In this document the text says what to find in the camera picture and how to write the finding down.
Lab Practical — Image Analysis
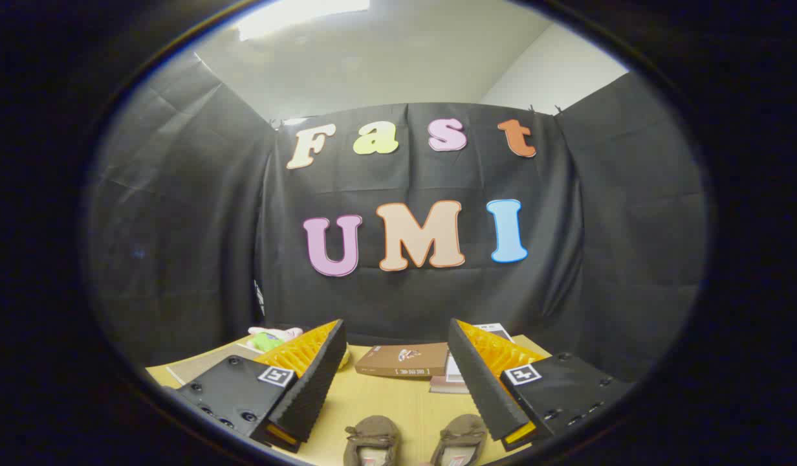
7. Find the white book with dark cover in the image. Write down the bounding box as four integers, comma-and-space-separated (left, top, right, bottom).
471, 322, 515, 342

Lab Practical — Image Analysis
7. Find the brown paperback book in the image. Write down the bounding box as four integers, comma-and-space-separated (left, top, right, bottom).
354, 342, 452, 380

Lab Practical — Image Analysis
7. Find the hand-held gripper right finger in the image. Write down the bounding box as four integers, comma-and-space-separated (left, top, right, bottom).
448, 318, 633, 452

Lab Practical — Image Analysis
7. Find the green and pink plush toy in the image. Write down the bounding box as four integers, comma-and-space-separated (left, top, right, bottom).
248, 326, 304, 354

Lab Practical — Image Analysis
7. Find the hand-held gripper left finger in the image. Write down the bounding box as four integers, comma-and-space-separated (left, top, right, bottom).
162, 318, 348, 454

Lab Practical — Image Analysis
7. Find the brown fuzzy shoe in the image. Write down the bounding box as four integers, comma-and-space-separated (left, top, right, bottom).
429, 414, 489, 466
344, 415, 403, 466

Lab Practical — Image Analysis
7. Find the pinkish grey book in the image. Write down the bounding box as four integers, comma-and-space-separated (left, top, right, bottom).
429, 376, 472, 395

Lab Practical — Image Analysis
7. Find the tan cardboard storage box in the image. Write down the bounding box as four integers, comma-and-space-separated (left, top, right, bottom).
166, 345, 265, 389

